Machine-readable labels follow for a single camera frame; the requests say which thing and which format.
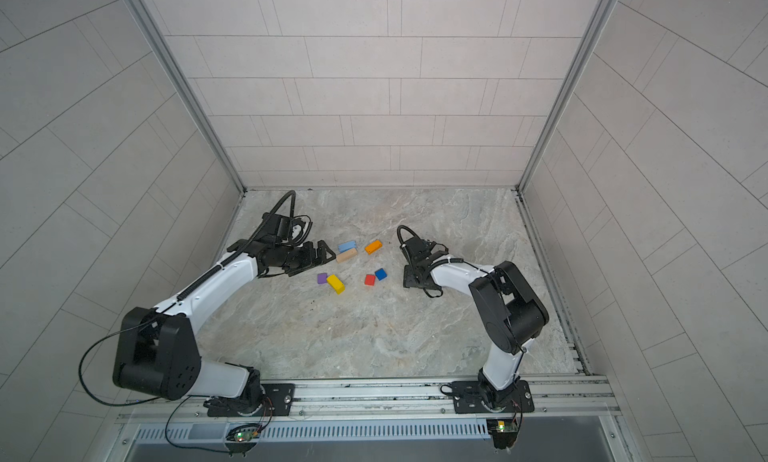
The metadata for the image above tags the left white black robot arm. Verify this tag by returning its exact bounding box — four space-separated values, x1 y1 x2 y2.
112 239 336 417

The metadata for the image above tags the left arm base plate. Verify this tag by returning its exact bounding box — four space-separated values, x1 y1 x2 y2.
203 382 295 417

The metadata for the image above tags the natural wood block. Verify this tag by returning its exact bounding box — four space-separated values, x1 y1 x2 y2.
336 248 358 263

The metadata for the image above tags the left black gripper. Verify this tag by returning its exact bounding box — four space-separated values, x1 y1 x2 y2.
274 239 339 274

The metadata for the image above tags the yellow wood block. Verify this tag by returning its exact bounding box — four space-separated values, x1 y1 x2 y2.
326 274 345 294

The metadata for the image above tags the light blue wood block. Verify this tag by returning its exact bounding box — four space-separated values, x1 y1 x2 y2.
338 240 357 252

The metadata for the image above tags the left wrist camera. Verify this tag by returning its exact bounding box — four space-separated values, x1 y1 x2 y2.
261 213 301 242

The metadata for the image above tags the orange wood block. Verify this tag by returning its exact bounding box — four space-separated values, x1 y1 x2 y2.
365 240 383 254

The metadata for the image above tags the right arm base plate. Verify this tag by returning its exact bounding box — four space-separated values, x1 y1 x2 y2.
446 379 535 414

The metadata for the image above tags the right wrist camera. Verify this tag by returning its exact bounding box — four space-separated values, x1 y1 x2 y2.
404 237 435 261

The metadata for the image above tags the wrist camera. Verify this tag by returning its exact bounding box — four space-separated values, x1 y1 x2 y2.
404 237 435 261
261 213 301 242

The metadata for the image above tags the left black cable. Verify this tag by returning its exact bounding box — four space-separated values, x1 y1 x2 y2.
77 329 163 408

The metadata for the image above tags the aluminium mounting rail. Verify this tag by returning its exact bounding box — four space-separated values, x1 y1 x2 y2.
116 374 622 424

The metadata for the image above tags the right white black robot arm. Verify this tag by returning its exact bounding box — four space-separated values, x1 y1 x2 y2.
403 251 549 410

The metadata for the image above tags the left green circuit board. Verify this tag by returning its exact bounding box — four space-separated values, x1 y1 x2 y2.
225 423 263 443

